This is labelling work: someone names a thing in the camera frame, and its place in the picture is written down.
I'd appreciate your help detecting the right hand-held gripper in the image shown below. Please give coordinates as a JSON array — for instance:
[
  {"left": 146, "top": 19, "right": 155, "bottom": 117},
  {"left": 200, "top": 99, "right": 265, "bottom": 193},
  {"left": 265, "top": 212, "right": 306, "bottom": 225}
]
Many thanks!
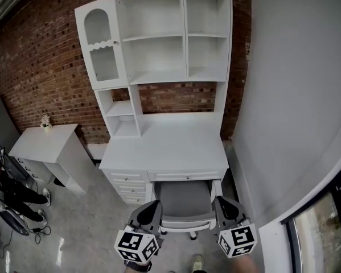
[{"left": 215, "top": 195, "right": 258, "bottom": 258}]

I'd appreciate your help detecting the wide white desk drawer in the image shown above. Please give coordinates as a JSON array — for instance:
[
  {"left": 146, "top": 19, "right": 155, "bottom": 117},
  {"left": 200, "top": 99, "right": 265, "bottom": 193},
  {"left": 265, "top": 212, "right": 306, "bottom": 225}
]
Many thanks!
[{"left": 147, "top": 171, "right": 221, "bottom": 181}]

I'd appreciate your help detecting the black framed window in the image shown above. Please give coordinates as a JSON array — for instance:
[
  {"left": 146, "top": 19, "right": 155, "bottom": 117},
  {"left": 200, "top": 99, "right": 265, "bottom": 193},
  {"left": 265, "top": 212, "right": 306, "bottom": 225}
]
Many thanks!
[{"left": 281, "top": 175, "right": 341, "bottom": 273}]

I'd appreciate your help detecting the white desk with hutch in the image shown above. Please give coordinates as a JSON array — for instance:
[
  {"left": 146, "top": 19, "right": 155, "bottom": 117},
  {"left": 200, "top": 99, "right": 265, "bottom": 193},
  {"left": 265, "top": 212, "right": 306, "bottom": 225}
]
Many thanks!
[{"left": 74, "top": 0, "right": 233, "bottom": 206}]

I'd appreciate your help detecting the small white desk drawer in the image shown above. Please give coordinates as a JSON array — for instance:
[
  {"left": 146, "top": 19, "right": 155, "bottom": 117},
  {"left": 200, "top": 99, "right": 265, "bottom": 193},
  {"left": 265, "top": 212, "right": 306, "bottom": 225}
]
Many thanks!
[
  {"left": 109, "top": 172, "right": 147, "bottom": 183},
  {"left": 121, "top": 195, "right": 146, "bottom": 204},
  {"left": 114, "top": 184, "right": 147, "bottom": 195}
]

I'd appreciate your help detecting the person's right forearm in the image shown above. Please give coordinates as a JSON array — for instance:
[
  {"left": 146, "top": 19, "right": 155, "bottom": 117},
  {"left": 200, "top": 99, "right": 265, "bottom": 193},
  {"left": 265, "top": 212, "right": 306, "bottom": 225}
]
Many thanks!
[{"left": 229, "top": 253, "right": 259, "bottom": 273}]

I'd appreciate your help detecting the small white desk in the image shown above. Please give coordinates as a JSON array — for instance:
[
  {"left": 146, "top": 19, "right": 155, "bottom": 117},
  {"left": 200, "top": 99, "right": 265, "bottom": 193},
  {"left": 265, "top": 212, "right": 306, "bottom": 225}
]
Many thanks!
[{"left": 8, "top": 123, "right": 88, "bottom": 195}]

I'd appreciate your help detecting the person's right shoe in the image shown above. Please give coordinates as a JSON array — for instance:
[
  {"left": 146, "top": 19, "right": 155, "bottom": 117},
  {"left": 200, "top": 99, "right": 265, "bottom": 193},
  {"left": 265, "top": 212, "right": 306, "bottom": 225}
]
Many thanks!
[{"left": 191, "top": 254, "right": 206, "bottom": 271}]

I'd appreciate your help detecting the black wristwatch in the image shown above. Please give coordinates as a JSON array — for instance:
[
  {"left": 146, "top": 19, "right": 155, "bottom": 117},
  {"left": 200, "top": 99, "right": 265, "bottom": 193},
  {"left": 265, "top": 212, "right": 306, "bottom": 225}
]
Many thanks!
[{"left": 124, "top": 260, "right": 153, "bottom": 272}]

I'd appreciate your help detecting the grey and white chair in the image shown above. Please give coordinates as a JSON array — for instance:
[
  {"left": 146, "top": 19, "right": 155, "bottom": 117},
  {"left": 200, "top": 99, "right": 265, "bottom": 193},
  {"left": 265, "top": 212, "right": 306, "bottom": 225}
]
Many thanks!
[{"left": 145, "top": 180, "right": 224, "bottom": 241}]

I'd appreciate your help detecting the black charger cable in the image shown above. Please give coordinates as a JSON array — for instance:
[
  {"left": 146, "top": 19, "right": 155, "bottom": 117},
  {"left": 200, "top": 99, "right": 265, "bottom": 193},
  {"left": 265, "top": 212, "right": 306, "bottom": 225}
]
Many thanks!
[{"left": 27, "top": 225, "right": 52, "bottom": 246}]

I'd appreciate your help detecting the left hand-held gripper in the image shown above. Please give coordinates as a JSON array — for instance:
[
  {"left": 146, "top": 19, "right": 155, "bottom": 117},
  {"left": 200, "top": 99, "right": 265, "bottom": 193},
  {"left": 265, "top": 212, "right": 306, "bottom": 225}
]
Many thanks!
[{"left": 114, "top": 200, "right": 165, "bottom": 264}]

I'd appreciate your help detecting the small potted flower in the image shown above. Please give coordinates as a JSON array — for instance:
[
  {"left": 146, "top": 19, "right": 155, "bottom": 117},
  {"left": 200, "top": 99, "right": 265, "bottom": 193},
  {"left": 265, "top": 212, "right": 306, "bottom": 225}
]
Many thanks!
[{"left": 40, "top": 114, "right": 53, "bottom": 133}]

